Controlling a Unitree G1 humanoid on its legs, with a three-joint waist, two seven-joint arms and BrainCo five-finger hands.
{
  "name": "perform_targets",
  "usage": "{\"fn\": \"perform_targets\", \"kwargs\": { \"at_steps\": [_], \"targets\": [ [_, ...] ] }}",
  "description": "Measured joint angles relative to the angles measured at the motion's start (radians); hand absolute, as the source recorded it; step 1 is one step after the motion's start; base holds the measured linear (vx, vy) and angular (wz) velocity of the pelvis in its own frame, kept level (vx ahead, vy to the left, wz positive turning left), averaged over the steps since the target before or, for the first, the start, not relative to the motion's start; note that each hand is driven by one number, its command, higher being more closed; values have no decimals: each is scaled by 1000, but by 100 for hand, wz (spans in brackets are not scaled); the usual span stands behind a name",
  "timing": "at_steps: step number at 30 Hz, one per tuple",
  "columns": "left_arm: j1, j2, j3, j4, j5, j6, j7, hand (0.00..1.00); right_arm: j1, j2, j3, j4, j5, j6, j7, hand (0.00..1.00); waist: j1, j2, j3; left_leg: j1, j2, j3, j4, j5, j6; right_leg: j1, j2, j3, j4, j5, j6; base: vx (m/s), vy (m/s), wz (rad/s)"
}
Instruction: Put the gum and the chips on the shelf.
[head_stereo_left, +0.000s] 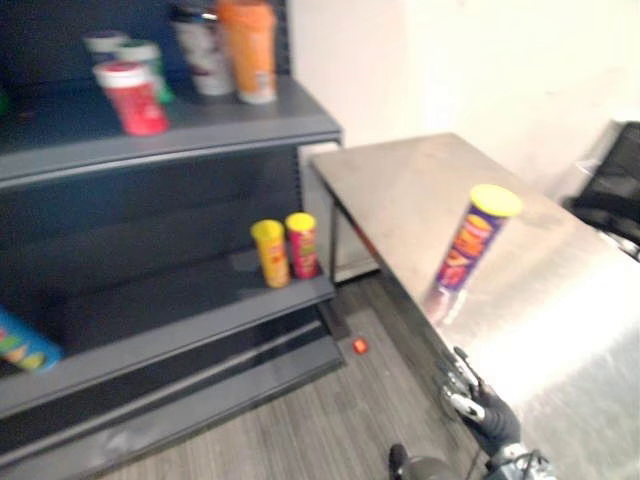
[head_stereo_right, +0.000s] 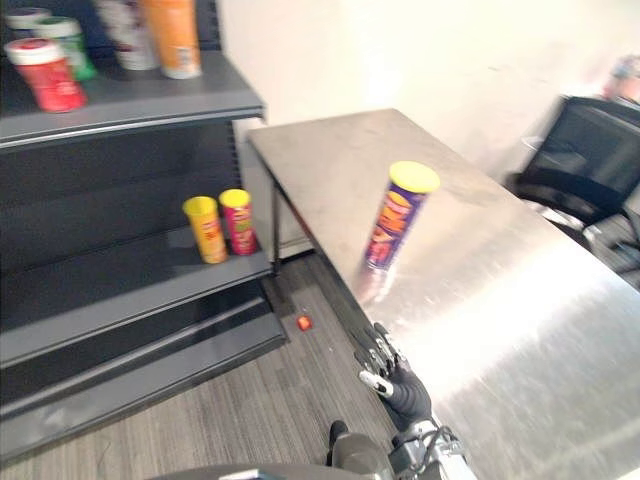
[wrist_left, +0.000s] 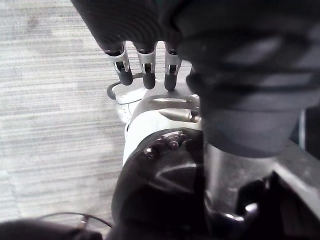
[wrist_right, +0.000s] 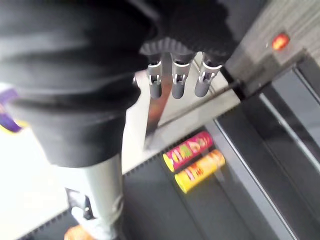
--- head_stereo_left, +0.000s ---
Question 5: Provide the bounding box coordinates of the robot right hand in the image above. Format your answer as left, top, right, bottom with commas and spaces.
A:
439, 345, 523, 457

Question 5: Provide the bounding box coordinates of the purple chips can yellow lid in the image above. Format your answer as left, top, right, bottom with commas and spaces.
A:
430, 183, 524, 304

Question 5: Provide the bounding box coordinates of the red chips can yellow lid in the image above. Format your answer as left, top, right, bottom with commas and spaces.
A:
284, 212, 322, 281

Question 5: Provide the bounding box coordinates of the dark grey shop shelf unit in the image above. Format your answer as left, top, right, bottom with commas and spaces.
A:
0, 0, 347, 474

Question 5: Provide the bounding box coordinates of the red gum canister white lid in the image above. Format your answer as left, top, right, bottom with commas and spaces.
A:
92, 62, 170, 138

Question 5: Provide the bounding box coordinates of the blue chips can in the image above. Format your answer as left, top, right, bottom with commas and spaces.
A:
0, 304, 63, 375

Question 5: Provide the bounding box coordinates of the green gum canister white lid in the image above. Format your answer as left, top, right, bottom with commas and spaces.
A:
116, 41, 175, 105

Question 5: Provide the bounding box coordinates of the stainless steel table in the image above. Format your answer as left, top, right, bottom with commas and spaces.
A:
309, 131, 640, 480

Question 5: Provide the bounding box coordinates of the black chair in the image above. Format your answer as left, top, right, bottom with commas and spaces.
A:
558, 118, 640, 261

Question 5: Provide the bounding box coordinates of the orange tall canister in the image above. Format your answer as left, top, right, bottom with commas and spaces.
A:
216, 0, 279, 105

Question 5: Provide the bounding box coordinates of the white cup dark lid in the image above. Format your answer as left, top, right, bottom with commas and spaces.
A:
168, 3, 235, 97

